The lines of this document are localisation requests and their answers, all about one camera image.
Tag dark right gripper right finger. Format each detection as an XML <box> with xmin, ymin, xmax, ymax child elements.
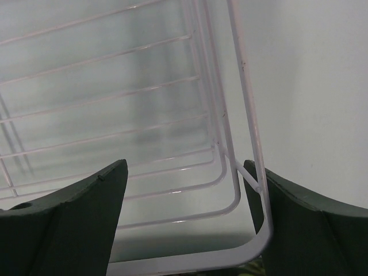
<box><xmin>262</xmin><ymin>170</ymin><xmax>367</xmax><ymax>275</ymax></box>

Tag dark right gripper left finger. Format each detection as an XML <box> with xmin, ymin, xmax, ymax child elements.
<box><xmin>1</xmin><ymin>159</ymin><xmax>128</xmax><ymax>275</ymax></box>

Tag white wire dish rack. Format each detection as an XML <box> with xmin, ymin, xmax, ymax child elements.
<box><xmin>1</xmin><ymin>1</ymin><xmax>273</xmax><ymax>275</ymax></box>

